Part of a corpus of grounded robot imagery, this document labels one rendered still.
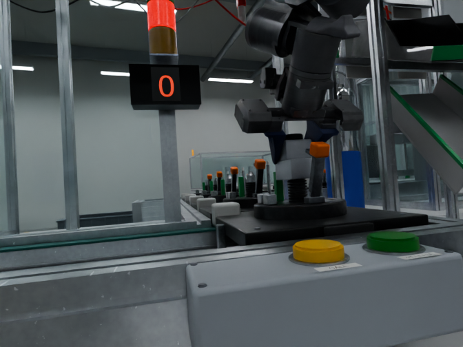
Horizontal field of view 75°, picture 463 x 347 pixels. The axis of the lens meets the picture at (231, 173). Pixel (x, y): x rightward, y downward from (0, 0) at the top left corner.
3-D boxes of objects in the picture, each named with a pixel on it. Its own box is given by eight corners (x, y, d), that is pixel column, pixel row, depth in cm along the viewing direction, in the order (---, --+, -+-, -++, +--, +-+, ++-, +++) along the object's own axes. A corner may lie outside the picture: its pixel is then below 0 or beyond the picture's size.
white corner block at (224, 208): (242, 226, 53) (240, 202, 53) (215, 228, 52) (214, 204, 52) (235, 222, 58) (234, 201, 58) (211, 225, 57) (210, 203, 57)
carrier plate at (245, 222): (430, 230, 38) (428, 213, 38) (246, 251, 33) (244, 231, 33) (328, 213, 62) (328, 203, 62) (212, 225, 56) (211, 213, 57)
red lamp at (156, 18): (176, 25, 54) (175, -2, 54) (147, 24, 53) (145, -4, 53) (175, 39, 59) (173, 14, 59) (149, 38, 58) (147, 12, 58)
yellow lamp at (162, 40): (178, 53, 54) (176, 26, 54) (149, 52, 53) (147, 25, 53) (177, 65, 59) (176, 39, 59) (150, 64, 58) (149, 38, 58)
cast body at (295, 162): (319, 177, 45) (315, 131, 45) (291, 179, 44) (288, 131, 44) (295, 179, 53) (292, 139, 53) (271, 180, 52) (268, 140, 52)
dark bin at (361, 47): (513, 59, 47) (530, 4, 44) (430, 63, 46) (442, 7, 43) (405, 54, 72) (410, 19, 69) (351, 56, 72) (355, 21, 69)
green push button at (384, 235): (433, 261, 25) (430, 236, 25) (390, 266, 24) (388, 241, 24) (395, 250, 29) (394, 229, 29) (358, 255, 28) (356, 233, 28)
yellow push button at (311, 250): (356, 272, 23) (354, 245, 23) (307, 279, 22) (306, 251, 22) (328, 259, 27) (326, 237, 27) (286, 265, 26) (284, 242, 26)
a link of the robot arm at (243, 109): (383, 76, 41) (358, 62, 46) (251, 73, 37) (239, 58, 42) (362, 130, 46) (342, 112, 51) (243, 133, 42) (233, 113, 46)
